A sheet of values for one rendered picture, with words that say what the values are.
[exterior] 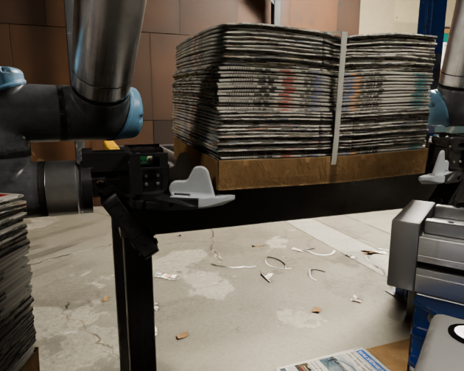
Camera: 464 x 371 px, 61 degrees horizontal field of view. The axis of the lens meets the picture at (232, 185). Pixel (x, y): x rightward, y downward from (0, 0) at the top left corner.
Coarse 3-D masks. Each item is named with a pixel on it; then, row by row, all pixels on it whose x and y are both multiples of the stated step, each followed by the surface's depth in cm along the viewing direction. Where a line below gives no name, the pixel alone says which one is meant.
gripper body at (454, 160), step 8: (432, 136) 77; (440, 136) 79; (448, 136) 78; (456, 136) 76; (432, 144) 76; (440, 144) 74; (448, 144) 72; (456, 144) 72; (432, 152) 76; (448, 152) 72; (456, 152) 73; (432, 160) 77; (448, 160) 73; (456, 160) 74; (432, 168) 76; (456, 168) 73
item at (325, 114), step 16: (336, 48) 58; (352, 48) 58; (336, 64) 58; (352, 64) 59; (336, 80) 59; (352, 80) 59; (288, 96) 73; (320, 96) 58; (336, 96) 59; (352, 96) 60; (320, 112) 59; (352, 112) 60; (320, 128) 59; (352, 128) 61; (320, 144) 60
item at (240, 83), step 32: (224, 32) 51; (256, 32) 53; (288, 32) 54; (320, 32) 56; (192, 64) 66; (224, 64) 52; (256, 64) 54; (288, 64) 55; (320, 64) 57; (192, 96) 65; (224, 96) 53; (256, 96) 55; (192, 128) 65; (224, 128) 53; (256, 128) 55; (288, 128) 57
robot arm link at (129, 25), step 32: (96, 0) 40; (128, 0) 40; (96, 32) 42; (128, 32) 43; (96, 64) 45; (128, 64) 47; (64, 96) 50; (96, 96) 49; (128, 96) 53; (64, 128) 51; (96, 128) 52; (128, 128) 55
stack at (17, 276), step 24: (0, 216) 36; (24, 216) 41; (0, 240) 37; (24, 240) 41; (0, 264) 37; (24, 264) 42; (0, 288) 37; (24, 288) 41; (0, 312) 37; (24, 312) 41; (0, 336) 37; (24, 336) 41; (0, 360) 37; (24, 360) 41
